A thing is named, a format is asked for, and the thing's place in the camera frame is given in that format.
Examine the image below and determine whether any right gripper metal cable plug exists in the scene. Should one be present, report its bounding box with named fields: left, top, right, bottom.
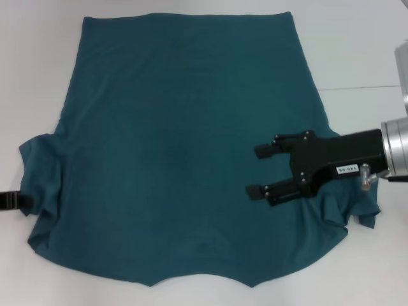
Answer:
left=358, top=163, right=408, bottom=192

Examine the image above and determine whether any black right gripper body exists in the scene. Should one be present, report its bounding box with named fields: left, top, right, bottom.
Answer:
left=289, top=129, right=388, bottom=198

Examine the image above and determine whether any teal blue shirt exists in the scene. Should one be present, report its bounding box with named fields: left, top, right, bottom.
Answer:
left=17, top=11, right=382, bottom=279

